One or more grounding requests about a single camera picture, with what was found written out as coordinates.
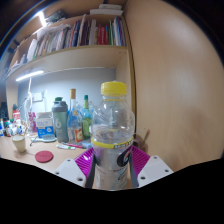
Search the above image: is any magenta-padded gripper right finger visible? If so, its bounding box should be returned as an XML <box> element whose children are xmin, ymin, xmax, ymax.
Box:
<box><xmin>128</xmin><ymin>144</ymin><xmax>175</xmax><ymax>189</ymax></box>

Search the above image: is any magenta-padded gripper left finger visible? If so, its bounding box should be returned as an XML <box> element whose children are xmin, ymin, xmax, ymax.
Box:
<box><xmin>53</xmin><ymin>147</ymin><xmax>98</xmax><ymax>190</ymax></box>

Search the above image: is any clear yellow-capped drink bottle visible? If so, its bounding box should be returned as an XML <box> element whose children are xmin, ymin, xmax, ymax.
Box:
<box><xmin>90</xmin><ymin>80</ymin><xmax>136</xmax><ymax>191</ymax></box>

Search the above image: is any red and green pen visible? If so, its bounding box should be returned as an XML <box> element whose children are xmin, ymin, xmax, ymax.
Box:
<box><xmin>55</xmin><ymin>143</ymin><xmax>84</xmax><ymax>151</ymax></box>

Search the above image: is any flat round red coaster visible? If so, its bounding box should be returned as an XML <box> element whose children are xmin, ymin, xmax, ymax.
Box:
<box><xmin>34</xmin><ymin>150</ymin><xmax>55</xmax><ymax>164</ymax></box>

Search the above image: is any clear gold-capped glass bottle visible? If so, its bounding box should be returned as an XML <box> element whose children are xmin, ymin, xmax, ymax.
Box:
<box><xmin>67</xmin><ymin>88</ymin><xmax>84</xmax><ymax>144</ymax></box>

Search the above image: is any grey shaker bottle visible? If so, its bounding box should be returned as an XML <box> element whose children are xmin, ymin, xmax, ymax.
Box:
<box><xmin>51</xmin><ymin>96</ymin><xmax>69</xmax><ymax>144</ymax></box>

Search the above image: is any green glass bottle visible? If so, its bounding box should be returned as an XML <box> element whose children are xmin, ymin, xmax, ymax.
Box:
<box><xmin>81</xmin><ymin>94</ymin><xmax>93</xmax><ymax>140</ymax></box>

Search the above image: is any blue and white box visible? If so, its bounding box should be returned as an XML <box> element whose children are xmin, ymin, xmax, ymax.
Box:
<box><xmin>35</xmin><ymin>111</ymin><xmax>55</xmax><ymax>139</ymax></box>

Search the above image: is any cream ceramic cup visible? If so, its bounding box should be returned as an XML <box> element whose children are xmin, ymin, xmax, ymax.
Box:
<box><xmin>12</xmin><ymin>134</ymin><xmax>27</xmax><ymax>154</ymax></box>

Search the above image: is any red and white canister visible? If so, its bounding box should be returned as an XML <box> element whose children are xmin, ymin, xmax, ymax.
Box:
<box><xmin>12</xmin><ymin>110</ymin><xmax>22</xmax><ymax>124</ymax></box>

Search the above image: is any white under-shelf light strip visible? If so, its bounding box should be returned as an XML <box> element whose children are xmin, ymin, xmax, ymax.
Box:
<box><xmin>15</xmin><ymin>69</ymin><xmax>45</xmax><ymax>83</ymax></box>

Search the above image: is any wooden shelf unit with books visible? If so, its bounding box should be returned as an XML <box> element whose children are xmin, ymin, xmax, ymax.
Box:
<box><xmin>4</xmin><ymin>3</ymin><xmax>134</xmax><ymax>111</ymax></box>

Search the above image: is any white ceiling light strip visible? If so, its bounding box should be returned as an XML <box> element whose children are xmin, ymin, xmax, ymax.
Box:
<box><xmin>37</xmin><ymin>10</ymin><xmax>48</xmax><ymax>28</ymax></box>

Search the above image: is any white wall outlet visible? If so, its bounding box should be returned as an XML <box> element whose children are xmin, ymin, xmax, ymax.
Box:
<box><xmin>32</xmin><ymin>91</ymin><xmax>44</xmax><ymax>103</ymax></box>

